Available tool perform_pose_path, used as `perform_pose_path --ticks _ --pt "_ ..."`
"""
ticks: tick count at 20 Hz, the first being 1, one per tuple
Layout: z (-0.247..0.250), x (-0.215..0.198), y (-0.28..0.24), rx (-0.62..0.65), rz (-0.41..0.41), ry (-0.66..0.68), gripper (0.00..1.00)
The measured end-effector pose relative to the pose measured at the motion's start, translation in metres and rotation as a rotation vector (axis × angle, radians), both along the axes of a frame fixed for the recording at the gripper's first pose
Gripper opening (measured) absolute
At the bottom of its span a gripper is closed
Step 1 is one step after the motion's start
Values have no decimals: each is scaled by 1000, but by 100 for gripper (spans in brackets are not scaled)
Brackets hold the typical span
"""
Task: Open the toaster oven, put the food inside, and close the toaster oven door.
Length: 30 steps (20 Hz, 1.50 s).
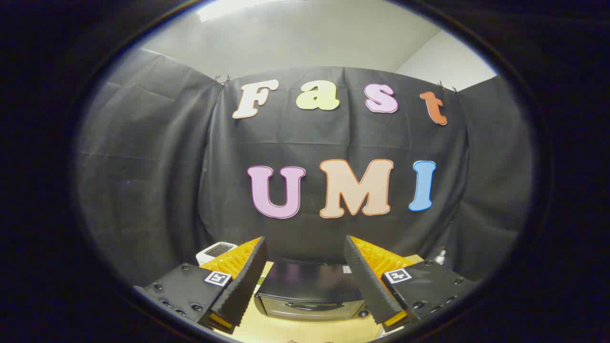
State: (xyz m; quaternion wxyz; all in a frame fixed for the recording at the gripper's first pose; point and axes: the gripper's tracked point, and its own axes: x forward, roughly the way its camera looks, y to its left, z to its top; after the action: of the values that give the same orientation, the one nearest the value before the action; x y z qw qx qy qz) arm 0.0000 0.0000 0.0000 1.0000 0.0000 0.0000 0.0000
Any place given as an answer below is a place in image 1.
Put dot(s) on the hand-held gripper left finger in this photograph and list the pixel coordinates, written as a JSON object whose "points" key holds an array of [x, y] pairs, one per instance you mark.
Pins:
{"points": [[240, 286]]}

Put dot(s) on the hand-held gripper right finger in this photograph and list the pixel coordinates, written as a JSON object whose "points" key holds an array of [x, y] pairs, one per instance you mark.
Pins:
{"points": [[369, 286]]}

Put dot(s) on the black toaster oven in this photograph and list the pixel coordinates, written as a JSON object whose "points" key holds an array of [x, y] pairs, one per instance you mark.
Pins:
{"points": [[310, 286]]}

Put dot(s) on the white pop-up toaster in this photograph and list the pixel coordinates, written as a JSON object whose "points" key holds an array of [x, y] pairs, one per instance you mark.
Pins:
{"points": [[214, 250]]}

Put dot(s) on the white pink label bottle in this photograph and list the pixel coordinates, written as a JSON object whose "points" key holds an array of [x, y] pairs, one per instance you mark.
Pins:
{"points": [[441, 257]]}

